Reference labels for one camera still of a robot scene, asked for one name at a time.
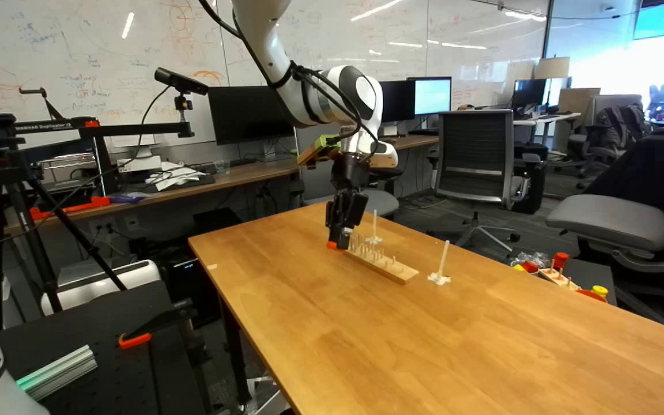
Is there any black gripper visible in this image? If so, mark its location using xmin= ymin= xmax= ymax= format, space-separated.
xmin=326 ymin=158 xmax=368 ymax=249

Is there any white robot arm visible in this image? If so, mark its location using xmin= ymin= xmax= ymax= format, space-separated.
xmin=199 ymin=0 xmax=398 ymax=249

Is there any wooden peg board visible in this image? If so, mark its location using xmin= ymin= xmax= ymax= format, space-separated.
xmin=348 ymin=240 xmax=418 ymax=281

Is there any white peg stand far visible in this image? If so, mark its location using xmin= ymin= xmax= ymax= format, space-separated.
xmin=426 ymin=240 xmax=451 ymax=286

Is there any black computer monitor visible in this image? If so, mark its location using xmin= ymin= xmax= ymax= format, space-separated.
xmin=208 ymin=86 xmax=293 ymax=145

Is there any black mesh office chair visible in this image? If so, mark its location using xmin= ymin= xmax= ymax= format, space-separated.
xmin=434 ymin=108 xmax=516 ymax=255

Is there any computer monitor lit screen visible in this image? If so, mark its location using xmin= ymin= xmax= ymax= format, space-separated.
xmin=413 ymin=78 xmax=451 ymax=116

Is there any black cart with clamp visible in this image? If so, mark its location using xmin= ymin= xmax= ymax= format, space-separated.
xmin=0 ymin=285 xmax=206 ymax=415

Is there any grey office chair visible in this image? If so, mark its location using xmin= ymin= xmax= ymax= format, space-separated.
xmin=544 ymin=149 xmax=664 ymax=309

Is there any long wooden desk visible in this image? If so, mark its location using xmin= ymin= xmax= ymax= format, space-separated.
xmin=0 ymin=134 xmax=443 ymax=233

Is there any black camera tripod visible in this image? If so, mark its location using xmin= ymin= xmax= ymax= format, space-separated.
xmin=0 ymin=114 xmax=189 ymax=313

